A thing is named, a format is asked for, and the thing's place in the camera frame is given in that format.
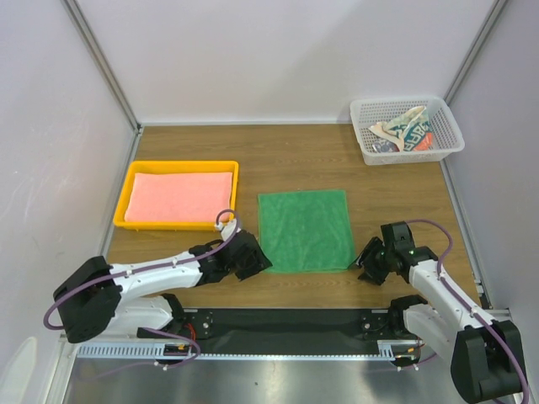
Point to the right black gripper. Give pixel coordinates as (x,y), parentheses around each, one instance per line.
(376,258)

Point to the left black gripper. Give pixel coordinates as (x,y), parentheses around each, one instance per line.
(258,262)

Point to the green towel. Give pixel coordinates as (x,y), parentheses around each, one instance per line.
(306,231)

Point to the yellow plastic tray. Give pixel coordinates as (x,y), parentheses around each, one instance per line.
(170,167)

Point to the pink towel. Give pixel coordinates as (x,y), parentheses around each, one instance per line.
(179,197)

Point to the patterned white cloth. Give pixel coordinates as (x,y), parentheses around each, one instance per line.
(409,132)

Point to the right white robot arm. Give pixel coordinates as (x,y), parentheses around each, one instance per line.
(485,354)

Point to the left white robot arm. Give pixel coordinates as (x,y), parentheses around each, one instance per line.
(102,297)

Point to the white plastic basket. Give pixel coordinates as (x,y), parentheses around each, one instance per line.
(447,135)

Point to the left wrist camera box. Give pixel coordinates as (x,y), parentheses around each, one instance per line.
(229,229)

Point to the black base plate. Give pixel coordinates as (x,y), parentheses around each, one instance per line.
(303,345)

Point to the aluminium frame rail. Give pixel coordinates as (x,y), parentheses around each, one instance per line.
(362,324)

